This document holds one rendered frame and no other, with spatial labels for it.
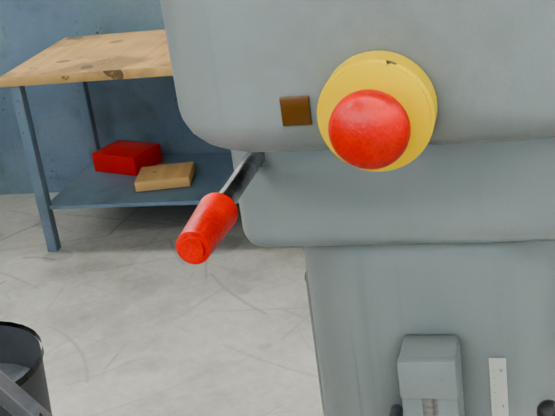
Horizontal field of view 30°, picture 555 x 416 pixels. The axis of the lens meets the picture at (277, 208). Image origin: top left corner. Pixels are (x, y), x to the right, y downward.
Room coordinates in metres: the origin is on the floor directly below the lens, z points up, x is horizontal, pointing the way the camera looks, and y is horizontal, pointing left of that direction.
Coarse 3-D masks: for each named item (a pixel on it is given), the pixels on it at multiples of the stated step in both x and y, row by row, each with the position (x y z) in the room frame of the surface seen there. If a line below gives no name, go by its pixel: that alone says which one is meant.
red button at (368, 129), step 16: (352, 96) 0.48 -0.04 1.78; (368, 96) 0.48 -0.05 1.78; (384, 96) 0.48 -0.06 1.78; (336, 112) 0.48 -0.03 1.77; (352, 112) 0.47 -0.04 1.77; (368, 112) 0.47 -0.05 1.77; (384, 112) 0.47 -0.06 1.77; (400, 112) 0.47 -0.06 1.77; (336, 128) 0.48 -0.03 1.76; (352, 128) 0.47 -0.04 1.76; (368, 128) 0.47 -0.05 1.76; (384, 128) 0.47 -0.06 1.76; (400, 128) 0.47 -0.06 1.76; (336, 144) 0.48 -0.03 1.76; (352, 144) 0.47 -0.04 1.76; (368, 144) 0.47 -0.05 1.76; (384, 144) 0.47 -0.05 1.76; (400, 144) 0.47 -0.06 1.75; (352, 160) 0.48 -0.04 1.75; (368, 160) 0.47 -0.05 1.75; (384, 160) 0.47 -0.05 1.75
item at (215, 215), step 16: (256, 160) 0.62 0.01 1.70; (240, 176) 0.59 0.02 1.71; (224, 192) 0.57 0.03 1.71; (240, 192) 0.58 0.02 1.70; (208, 208) 0.53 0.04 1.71; (224, 208) 0.54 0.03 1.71; (192, 224) 0.51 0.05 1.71; (208, 224) 0.52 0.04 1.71; (224, 224) 0.53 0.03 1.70; (192, 240) 0.50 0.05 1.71; (208, 240) 0.50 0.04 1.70; (192, 256) 0.50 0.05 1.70; (208, 256) 0.50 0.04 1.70
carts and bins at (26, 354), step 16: (0, 336) 2.64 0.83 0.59; (16, 336) 2.61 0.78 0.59; (32, 336) 2.56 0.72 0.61; (0, 352) 2.64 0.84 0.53; (16, 352) 2.62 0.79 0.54; (32, 352) 2.57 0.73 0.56; (0, 368) 2.60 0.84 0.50; (16, 368) 2.59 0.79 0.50; (32, 368) 2.35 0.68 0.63; (32, 384) 2.35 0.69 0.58; (48, 400) 2.44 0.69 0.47
